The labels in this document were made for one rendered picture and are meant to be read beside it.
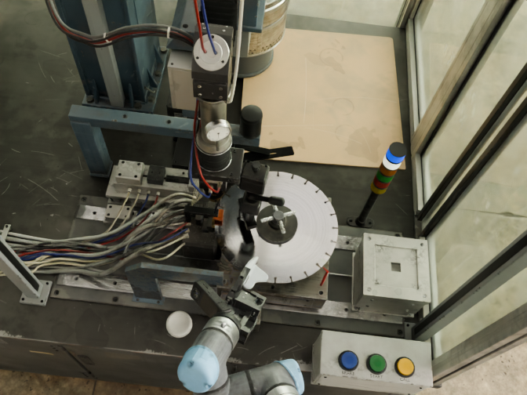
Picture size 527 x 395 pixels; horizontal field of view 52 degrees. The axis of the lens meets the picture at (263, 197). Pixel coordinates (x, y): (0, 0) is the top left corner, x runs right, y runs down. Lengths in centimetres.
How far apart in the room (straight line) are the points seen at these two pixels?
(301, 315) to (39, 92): 116
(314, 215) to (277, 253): 15
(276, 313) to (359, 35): 115
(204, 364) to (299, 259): 47
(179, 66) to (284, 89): 96
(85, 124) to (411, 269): 97
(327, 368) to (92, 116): 89
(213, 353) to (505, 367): 170
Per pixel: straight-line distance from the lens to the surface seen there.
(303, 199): 148
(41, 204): 177
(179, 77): 105
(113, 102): 188
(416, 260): 153
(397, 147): 137
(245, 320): 118
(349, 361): 139
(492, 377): 253
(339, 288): 160
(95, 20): 162
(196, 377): 106
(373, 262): 149
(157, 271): 135
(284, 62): 203
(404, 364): 142
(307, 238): 143
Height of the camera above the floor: 223
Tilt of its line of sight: 61 degrees down
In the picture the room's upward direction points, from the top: 8 degrees clockwise
